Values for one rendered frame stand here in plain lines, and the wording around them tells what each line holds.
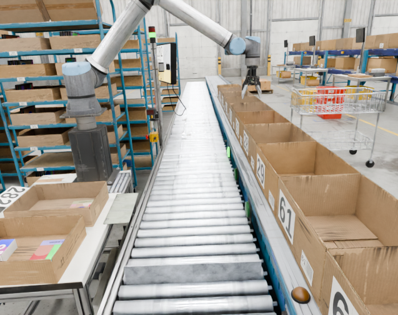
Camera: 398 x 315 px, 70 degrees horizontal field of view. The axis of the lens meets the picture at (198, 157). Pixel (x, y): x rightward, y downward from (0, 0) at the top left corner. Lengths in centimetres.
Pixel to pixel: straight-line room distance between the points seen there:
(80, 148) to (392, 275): 154
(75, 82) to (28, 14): 129
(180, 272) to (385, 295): 58
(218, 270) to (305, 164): 72
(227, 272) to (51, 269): 59
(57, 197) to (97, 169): 27
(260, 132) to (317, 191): 78
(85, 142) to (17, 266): 83
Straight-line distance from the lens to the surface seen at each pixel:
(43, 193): 175
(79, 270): 118
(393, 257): 80
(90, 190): 165
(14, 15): 297
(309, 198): 110
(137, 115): 361
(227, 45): 169
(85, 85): 173
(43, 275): 116
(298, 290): 81
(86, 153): 179
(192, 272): 104
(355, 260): 76
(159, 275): 105
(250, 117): 216
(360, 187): 115
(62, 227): 138
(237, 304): 98
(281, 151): 143
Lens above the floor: 146
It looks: 20 degrees down
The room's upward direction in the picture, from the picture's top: 3 degrees counter-clockwise
